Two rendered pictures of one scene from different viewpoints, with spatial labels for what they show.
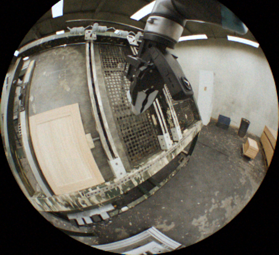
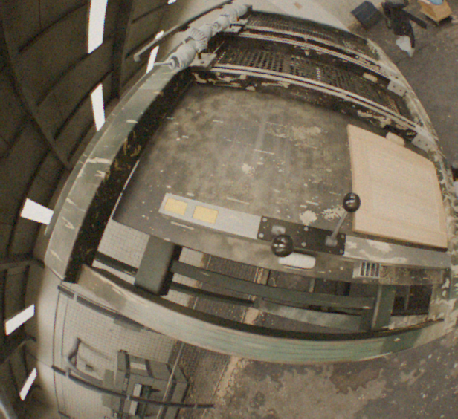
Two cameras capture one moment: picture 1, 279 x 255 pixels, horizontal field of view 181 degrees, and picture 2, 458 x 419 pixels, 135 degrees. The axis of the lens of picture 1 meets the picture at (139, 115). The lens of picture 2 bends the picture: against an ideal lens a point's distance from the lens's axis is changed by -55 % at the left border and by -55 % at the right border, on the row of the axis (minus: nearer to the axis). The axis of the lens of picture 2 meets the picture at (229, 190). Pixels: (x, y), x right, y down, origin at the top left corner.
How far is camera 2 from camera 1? 73 cm
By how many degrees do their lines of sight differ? 11
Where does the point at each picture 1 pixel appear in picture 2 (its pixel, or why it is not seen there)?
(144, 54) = (395, 15)
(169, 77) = (419, 22)
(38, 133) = (384, 212)
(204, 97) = (312, 16)
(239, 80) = not seen: outside the picture
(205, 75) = not seen: outside the picture
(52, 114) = (361, 166)
